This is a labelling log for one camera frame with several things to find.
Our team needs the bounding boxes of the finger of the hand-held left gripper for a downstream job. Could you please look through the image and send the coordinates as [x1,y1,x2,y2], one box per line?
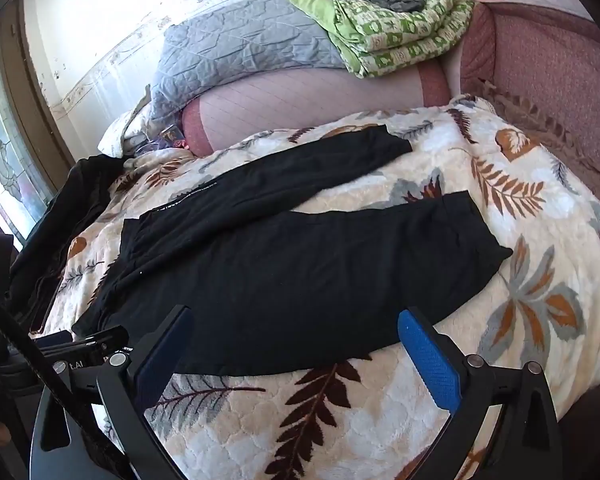
[32,326,132,377]

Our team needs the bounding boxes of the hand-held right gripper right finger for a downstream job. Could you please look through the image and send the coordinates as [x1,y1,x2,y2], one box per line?
[398,308,564,480]

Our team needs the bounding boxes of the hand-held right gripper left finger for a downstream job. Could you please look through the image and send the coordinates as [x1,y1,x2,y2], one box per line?
[30,304,196,480]

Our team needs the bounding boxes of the black pants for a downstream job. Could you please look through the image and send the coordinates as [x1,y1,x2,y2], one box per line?
[71,125,515,377]

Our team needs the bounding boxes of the black jacket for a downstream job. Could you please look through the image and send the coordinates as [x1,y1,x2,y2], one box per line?
[7,155,127,333]

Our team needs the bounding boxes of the leaf print fleece blanket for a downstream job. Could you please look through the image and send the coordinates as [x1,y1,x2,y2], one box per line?
[27,94,600,480]

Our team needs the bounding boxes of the stained glass window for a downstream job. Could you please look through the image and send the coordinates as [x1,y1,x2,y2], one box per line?
[0,30,56,241]

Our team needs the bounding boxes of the white patterned pillow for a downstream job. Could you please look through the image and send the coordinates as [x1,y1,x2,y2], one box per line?
[98,95,153,157]

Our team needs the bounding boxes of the grey quilted blanket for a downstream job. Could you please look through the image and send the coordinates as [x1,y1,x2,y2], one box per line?
[147,0,348,131]

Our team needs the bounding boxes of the pink maroon sofa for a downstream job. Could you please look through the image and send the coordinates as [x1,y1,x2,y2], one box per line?
[182,0,600,196]

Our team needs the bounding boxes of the green patterned quilt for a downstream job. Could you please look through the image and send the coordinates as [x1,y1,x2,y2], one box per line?
[289,0,476,79]

